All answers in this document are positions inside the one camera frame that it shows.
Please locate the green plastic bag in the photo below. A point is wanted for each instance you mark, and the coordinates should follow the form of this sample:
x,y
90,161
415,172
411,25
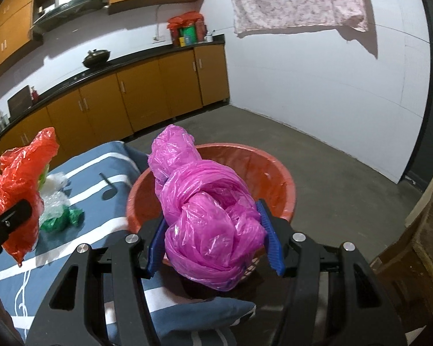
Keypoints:
x,y
66,218

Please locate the brown cutting board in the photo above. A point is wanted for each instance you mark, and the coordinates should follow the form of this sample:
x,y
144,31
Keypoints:
x,y
20,101

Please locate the blue white striped blanket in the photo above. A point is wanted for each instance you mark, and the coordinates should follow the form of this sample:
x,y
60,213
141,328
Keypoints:
x,y
93,187

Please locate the red plastic basket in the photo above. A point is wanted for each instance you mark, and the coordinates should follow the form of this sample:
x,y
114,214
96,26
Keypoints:
x,y
267,180

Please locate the blue-grey pillow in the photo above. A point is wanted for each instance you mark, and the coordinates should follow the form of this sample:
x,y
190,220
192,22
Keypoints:
x,y
209,313

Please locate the pink plastic bag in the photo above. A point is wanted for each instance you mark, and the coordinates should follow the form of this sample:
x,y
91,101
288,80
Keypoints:
x,y
209,230

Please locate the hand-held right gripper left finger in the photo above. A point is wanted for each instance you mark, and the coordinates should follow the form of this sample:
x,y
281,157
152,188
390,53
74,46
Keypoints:
x,y
157,245

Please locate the pink floral hanging cloth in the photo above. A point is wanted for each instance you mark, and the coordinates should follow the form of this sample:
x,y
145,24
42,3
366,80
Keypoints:
x,y
292,0

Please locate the steel range hood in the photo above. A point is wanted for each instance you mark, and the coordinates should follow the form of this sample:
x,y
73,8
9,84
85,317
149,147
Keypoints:
x,y
68,3

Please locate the black wok with lid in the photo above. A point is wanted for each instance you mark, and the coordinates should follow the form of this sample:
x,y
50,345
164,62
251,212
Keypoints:
x,y
96,57

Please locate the small yellow box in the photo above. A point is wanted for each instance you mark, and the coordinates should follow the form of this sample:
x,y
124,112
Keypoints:
x,y
182,41

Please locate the red plastic bag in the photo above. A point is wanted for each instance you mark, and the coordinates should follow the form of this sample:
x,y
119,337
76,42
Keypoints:
x,y
21,173

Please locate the brown cardboard box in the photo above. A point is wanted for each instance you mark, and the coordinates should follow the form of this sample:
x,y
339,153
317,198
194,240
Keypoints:
x,y
418,259

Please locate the white wall outlet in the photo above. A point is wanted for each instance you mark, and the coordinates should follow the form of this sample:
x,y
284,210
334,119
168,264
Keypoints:
x,y
157,38

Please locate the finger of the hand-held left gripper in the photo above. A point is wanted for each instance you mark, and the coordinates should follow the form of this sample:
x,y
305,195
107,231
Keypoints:
x,y
10,216

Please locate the green canister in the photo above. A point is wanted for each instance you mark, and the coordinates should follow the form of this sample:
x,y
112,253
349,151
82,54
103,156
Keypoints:
x,y
189,36

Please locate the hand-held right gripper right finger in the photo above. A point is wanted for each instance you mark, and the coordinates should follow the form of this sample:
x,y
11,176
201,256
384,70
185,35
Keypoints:
x,y
271,238

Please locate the red bag of groceries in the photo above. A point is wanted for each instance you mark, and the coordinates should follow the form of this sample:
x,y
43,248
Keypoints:
x,y
189,18

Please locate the small red bottle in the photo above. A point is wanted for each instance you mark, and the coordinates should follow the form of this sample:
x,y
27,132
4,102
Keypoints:
x,y
34,95

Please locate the wooden base cabinets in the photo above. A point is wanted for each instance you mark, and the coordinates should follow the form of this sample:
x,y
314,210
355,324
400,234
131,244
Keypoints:
x,y
148,90

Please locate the black kitchen countertop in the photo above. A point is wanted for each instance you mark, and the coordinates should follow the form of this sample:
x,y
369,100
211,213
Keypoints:
x,y
130,61

